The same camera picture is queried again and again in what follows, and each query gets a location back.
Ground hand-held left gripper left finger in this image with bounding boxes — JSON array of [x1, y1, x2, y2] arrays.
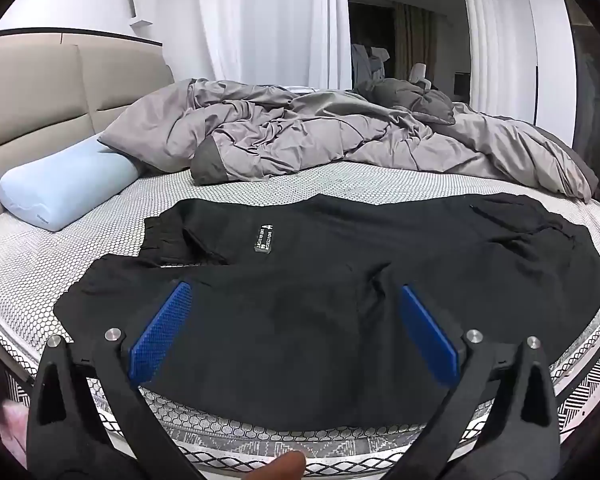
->
[[25, 280, 195, 480]]

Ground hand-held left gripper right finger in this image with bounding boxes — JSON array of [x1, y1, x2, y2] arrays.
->
[[380, 284, 563, 480]]

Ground black pants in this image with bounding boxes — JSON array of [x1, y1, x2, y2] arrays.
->
[[54, 192, 600, 433]]

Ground person's left hand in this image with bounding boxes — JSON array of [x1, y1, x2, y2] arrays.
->
[[257, 451, 308, 480]]

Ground white honeycomb patterned mattress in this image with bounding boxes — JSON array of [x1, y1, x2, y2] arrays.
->
[[0, 160, 600, 468]]

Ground pink cloth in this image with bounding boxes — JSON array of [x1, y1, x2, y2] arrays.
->
[[0, 395, 33, 461]]

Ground light blue pillow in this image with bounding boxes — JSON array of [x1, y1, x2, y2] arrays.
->
[[0, 132, 143, 233]]

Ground grey duvet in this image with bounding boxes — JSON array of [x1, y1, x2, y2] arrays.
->
[[97, 78, 600, 204]]

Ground white chair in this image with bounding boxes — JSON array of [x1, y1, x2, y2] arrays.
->
[[407, 62, 436, 92]]

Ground beige padded headboard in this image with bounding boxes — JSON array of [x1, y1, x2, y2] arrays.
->
[[0, 30, 176, 226]]

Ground grey hanging garment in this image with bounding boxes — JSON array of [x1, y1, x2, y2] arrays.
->
[[351, 43, 374, 92], [370, 46, 393, 81]]

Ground brown curtain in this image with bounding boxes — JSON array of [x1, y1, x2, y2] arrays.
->
[[392, 2, 438, 83]]

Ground dark wooden wardrobe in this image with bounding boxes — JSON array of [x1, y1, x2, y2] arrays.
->
[[562, 0, 600, 201]]

